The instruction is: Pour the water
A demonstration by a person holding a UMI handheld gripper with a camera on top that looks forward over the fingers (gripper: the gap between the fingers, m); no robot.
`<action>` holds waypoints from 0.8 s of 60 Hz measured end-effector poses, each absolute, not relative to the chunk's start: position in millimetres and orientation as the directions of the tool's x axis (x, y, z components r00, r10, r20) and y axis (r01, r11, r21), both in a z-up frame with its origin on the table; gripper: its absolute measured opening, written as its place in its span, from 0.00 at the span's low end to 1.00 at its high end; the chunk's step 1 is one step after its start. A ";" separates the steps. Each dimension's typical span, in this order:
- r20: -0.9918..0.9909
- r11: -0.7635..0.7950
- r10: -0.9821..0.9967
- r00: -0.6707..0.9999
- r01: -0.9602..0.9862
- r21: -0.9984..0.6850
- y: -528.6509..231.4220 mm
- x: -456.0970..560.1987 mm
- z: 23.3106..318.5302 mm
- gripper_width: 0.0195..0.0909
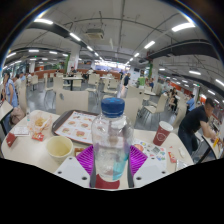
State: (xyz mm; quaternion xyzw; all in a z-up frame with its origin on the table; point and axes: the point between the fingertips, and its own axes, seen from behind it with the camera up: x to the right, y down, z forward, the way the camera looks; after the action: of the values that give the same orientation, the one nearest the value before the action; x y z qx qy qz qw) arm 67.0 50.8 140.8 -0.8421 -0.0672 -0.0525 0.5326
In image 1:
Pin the small white packet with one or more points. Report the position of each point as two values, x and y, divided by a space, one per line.
182 151

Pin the clear blue-capped water bottle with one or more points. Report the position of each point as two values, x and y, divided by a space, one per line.
111 140

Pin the ceiling strip lights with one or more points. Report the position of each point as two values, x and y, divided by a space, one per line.
182 26

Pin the beige dining chairs group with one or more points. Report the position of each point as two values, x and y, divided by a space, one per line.
96 81

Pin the colourful printed leaflet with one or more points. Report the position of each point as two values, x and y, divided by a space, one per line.
151 150

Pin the beige chair with round hole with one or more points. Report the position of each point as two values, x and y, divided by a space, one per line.
132 111
71 101

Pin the red paper cup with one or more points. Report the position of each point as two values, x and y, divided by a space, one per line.
162 133

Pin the ceiling air conditioner unit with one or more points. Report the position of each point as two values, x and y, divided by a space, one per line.
94 34

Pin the clear plastic wrapper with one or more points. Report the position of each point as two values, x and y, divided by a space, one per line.
180 164

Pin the white paper slip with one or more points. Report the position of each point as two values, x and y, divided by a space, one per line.
20 130

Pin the brown tray with paper liner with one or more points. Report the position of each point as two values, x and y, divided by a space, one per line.
76 126

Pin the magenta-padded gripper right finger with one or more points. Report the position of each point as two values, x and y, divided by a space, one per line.
148 170

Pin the black-edged beige side table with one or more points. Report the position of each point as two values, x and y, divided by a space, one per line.
5 110
211 148

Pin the red flat packet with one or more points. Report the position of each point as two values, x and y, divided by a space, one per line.
11 139

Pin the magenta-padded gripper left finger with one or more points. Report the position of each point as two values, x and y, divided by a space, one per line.
75 170

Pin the clear plastic food bag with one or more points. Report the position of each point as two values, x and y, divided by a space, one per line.
40 122

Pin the person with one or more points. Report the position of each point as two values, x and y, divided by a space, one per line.
10 90
195 123

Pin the small red sauce packet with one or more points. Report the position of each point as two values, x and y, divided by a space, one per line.
172 157
37 136

